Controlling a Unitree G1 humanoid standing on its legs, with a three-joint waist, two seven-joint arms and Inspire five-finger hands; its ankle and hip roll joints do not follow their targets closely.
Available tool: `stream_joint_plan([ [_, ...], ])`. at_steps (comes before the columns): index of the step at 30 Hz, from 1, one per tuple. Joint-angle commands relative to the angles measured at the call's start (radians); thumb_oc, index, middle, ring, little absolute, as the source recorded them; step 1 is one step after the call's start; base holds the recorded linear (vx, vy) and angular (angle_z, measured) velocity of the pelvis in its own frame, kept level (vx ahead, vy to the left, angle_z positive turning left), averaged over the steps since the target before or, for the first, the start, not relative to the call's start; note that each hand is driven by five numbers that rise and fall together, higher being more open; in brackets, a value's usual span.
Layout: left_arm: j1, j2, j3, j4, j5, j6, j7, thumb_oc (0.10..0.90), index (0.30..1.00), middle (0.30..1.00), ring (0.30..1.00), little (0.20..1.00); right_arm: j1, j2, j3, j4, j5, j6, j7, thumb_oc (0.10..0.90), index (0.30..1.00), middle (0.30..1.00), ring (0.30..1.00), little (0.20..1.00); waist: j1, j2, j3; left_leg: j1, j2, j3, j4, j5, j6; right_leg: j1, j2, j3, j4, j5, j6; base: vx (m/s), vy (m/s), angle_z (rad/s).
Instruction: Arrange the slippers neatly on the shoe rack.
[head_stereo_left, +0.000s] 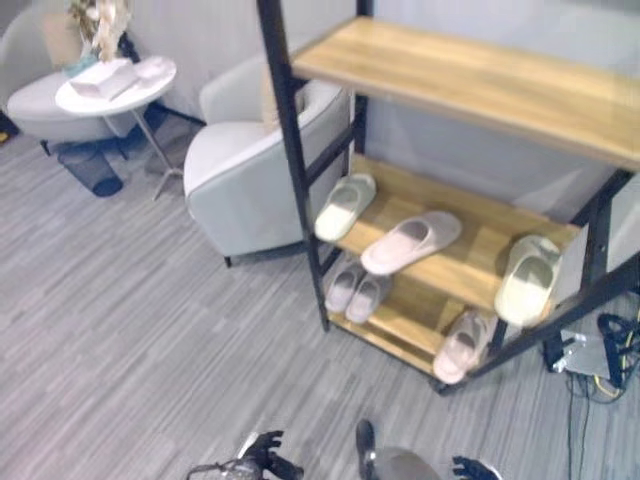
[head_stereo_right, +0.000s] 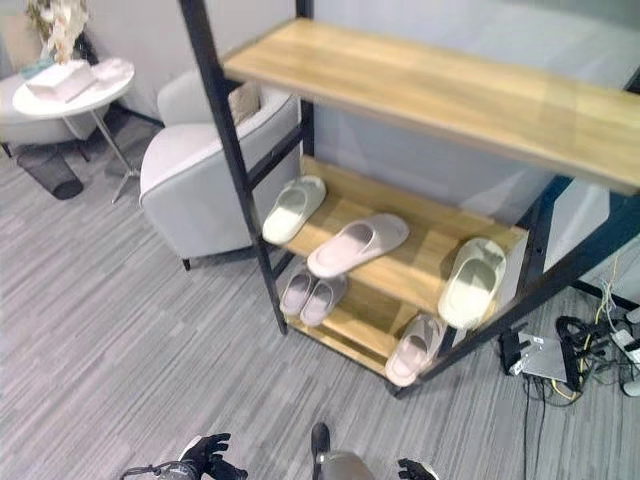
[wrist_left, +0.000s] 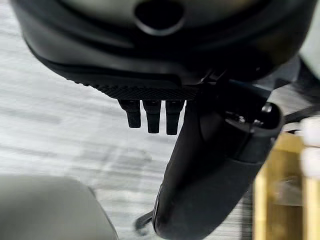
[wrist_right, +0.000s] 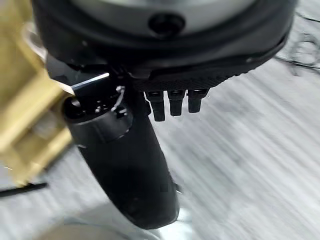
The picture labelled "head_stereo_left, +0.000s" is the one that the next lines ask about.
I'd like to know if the round white side table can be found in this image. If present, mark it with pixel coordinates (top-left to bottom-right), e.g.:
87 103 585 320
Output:
54 54 185 202

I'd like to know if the beige cushion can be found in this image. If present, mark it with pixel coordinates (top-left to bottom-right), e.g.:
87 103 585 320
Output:
41 13 85 70
259 73 282 132

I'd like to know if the black mesh waste bin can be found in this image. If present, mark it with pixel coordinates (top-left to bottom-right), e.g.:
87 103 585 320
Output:
56 146 125 198

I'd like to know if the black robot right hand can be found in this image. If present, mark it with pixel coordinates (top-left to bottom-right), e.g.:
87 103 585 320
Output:
451 455 502 480

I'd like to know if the black and yellow object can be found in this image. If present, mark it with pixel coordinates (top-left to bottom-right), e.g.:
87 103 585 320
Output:
0 110 22 145

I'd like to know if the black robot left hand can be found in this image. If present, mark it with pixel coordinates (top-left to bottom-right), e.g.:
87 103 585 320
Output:
236 430 305 480

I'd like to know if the white tissue box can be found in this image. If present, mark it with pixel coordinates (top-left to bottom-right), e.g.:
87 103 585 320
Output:
68 58 135 100

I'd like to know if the black cable bundle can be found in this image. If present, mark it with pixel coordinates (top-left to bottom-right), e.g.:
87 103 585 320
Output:
596 312 640 390

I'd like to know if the cream foam slipper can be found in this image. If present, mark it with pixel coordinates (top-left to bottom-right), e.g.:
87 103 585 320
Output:
494 235 563 329
314 172 378 243

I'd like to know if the black metal shoe rack frame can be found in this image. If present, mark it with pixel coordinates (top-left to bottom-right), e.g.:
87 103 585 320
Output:
256 0 640 397

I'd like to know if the yellow cable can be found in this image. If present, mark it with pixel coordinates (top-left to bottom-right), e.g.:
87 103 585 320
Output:
592 333 636 401

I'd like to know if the thin black floor cable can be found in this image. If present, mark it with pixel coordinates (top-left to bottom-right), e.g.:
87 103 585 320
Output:
564 372 592 480

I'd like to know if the light grey armchair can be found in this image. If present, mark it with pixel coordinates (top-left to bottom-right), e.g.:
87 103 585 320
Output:
183 53 352 268
0 6 132 157

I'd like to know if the grey electronics box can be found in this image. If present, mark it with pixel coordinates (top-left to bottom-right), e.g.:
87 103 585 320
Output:
543 327 627 387

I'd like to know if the pink foam slipper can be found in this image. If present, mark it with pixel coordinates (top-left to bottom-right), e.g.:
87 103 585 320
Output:
345 272 394 326
324 259 367 314
431 309 499 386
359 209 464 277

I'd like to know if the teal vase base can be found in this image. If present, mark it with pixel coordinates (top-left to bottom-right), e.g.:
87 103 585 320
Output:
61 51 97 79

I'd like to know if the long wooden rack shelf board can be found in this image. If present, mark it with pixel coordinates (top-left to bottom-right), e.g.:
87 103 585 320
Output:
290 15 640 173

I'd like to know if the dried flower bouquet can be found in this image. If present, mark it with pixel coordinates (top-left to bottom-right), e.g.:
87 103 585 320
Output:
66 0 134 64

